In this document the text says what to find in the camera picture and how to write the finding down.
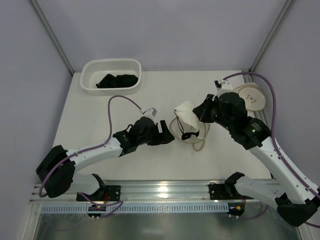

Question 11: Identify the aluminium front rail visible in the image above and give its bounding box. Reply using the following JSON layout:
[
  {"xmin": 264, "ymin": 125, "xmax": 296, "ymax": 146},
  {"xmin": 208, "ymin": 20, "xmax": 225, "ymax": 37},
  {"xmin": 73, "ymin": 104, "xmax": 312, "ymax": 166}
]
[{"xmin": 29, "ymin": 179, "xmax": 285, "ymax": 204}]

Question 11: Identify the slotted grey cable duct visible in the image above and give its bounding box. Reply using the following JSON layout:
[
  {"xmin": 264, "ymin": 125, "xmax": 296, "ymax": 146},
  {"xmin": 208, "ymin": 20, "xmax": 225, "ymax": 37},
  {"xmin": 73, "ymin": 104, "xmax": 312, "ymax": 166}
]
[{"xmin": 40, "ymin": 202, "xmax": 229, "ymax": 214}]

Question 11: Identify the white mesh laundry bag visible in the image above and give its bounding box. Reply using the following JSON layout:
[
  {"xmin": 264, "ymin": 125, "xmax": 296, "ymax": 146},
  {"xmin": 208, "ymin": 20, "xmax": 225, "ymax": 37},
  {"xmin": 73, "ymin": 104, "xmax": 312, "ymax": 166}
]
[{"xmin": 169, "ymin": 118, "xmax": 210, "ymax": 152}]

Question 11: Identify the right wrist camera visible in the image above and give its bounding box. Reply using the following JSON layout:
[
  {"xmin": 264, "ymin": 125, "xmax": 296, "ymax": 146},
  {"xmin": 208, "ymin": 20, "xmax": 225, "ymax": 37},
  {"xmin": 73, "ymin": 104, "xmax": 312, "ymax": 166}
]
[{"xmin": 213, "ymin": 79, "xmax": 234, "ymax": 101}]

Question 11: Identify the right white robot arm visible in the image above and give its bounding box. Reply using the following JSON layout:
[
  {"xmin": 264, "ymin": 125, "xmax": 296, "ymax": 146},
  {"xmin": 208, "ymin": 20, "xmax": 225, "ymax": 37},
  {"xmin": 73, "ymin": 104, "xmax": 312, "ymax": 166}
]
[{"xmin": 192, "ymin": 92, "xmax": 320, "ymax": 227}]

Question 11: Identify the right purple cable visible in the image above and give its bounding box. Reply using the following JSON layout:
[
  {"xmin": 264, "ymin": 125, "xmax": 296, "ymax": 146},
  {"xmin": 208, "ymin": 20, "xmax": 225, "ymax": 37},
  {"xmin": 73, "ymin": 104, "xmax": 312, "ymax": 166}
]
[{"xmin": 222, "ymin": 71, "xmax": 320, "ymax": 227}]

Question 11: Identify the left controller board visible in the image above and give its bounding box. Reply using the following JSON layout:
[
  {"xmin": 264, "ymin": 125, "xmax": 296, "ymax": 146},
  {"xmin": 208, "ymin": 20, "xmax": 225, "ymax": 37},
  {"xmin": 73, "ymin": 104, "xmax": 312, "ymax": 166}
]
[{"xmin": 87, "ymin": 204, "xmax": 107, "ymax": 219}]

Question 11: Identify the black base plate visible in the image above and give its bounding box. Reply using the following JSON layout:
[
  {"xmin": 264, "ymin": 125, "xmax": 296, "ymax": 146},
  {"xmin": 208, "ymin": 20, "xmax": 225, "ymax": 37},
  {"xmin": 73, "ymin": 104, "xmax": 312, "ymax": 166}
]
[
  {"xmin": 84, "ymin": 184, "xmax": 121, "ymax": 202},
  {"xmin": 207, "ymin": 182, "xmax": 253, "ymax": 200}
]

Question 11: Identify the white plastic basket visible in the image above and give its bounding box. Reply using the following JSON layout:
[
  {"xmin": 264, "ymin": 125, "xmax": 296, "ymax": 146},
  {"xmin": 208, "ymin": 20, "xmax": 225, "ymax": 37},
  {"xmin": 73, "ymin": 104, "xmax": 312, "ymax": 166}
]
[{"xmin": 79, "ymin": 59, "xmax": 142, "ymax": 96}]

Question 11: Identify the controller board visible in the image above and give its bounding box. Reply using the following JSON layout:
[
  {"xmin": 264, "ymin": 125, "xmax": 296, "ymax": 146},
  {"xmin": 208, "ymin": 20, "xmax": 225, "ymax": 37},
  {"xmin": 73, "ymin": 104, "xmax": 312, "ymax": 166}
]
[
  {"xmin": 226, "ymin": 205, "xmax": 245, "ymax": 218},
  {"xmin": 87, "ymin": 204, "xmax": 107, "ymax": 219}
]

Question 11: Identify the white bra with black straps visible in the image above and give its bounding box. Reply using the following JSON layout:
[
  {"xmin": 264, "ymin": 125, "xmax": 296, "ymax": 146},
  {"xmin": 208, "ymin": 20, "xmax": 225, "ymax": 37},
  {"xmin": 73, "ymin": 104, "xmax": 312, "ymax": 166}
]
[{"xmin": 174, "ymin": 101, "xmax": 203, "ymax": 131}]

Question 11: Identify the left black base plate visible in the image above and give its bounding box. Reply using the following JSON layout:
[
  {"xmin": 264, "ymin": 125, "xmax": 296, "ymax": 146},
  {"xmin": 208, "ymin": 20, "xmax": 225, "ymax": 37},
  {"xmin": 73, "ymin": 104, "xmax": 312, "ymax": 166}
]
[{"xmin": 84, "ymin": 184, "xmax": 121, "ymax": 202}]

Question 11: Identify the right aluminium side rail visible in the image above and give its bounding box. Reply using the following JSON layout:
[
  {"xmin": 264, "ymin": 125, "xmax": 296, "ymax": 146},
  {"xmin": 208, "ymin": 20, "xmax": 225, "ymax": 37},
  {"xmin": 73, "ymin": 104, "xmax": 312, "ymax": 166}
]
[{"xmin": 242, "ymin": 74, "xmax": 271, "ymax": 128}]

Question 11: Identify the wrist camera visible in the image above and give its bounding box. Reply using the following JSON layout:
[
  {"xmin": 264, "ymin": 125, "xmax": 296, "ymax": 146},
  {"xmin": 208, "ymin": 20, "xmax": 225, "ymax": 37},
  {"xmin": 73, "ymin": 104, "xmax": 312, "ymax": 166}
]
[
  {"xmin": 140, "ymin": 107, "xmax": 158, "ymax": 124},
  {"xmin": 213, "ymin": 79, "xmax": 234, "ymax": 101}
]

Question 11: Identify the left aluminium frame post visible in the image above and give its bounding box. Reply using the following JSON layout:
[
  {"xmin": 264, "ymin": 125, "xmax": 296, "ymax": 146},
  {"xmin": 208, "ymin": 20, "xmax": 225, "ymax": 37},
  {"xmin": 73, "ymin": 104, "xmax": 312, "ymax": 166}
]
[{"xmin": 28, "ymin": 0, "xmax": 75, "ymax": 76}]

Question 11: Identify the right controller board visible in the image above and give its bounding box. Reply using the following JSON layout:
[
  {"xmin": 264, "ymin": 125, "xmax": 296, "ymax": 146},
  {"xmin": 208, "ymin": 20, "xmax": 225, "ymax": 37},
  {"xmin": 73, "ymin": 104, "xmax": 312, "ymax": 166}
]
[{"xmin": 226, "ymin": 205, "xmax": 245, "ymax": 218}]

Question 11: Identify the purple cable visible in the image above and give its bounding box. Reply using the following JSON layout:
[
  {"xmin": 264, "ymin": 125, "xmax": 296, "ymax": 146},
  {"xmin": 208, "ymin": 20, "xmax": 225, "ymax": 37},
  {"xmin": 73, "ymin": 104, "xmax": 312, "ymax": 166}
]
[
  {"xmin": 222, "ymin": 71, "xmax": 320, "ymax": 227},
  {"xmin": 39, "ymin": 95, "xmax": 145, "ymax": 223}
]

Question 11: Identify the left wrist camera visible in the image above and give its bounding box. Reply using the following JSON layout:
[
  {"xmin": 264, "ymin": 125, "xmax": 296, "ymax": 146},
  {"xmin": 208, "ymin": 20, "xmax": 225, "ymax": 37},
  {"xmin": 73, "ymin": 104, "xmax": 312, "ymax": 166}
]
[{"xmin": 140, "ymin": 107, "xmax": 158, "ymax": 124}]

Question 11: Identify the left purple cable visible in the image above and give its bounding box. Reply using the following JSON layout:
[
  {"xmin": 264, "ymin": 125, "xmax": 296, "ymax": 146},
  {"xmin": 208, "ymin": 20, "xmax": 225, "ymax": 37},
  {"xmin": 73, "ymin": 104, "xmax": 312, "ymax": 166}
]
[{"xmin": 39, "ymin": 95, "xmax": 145, "ymax": 223}]

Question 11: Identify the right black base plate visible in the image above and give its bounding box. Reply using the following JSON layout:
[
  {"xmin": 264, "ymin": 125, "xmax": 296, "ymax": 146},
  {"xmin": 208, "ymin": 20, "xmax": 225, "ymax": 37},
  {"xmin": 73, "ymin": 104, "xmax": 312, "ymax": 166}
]
[{"xmin": 207, "ymin": 182, "xmax": 253, "ymax": 200}]

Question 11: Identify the aluminium frame post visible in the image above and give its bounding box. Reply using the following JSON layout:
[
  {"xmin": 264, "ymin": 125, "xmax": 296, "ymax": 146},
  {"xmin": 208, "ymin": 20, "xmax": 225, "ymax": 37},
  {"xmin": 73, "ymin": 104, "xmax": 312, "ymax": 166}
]
[
  {"xmin": 28, "ymin": 0, "xmax": 75, "ymax": 76},
  {"xmin": 249, "ymin": 0, "xmax": 297, "ymax": 72}
]

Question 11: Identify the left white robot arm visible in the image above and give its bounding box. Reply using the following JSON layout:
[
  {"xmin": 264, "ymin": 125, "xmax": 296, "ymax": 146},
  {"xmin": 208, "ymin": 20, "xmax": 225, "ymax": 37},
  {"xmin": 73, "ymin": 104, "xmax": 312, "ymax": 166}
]
[{"xmin": 36, "ymin": 117, "xmax": 175, "ymax": 201}]

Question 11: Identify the black bra in basket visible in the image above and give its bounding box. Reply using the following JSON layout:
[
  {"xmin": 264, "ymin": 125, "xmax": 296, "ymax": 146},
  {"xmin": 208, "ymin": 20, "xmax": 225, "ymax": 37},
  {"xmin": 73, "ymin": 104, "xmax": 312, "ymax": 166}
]
[{"xmin": 96, "ymin": 74, "xmax": 138, "ymax": 89}]

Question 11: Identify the right aluminium frame post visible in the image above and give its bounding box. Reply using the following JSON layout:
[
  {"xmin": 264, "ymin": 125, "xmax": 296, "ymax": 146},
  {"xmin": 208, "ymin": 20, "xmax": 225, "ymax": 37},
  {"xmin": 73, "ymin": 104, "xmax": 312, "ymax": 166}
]
[{"xmin": 249, "ymin": 0, "xmax": 297, "ymax": 72}]

